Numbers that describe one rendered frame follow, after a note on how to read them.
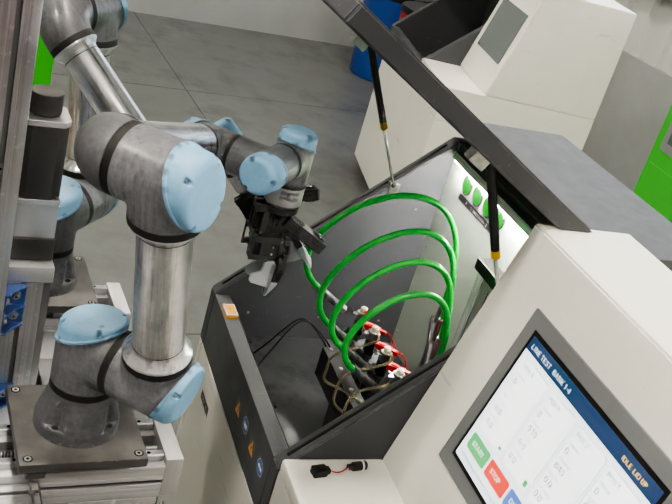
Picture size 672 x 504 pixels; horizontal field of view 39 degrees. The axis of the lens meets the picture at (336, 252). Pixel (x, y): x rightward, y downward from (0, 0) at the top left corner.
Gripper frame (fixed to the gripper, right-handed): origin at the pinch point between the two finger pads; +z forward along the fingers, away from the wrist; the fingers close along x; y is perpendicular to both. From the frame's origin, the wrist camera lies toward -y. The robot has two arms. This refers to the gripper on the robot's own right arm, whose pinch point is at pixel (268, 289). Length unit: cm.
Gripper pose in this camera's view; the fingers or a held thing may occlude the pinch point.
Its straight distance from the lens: 195.1
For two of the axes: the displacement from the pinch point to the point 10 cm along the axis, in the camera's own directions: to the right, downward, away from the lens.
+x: 3.0, 4.9, -8.2
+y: -9.2, -0.9, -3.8
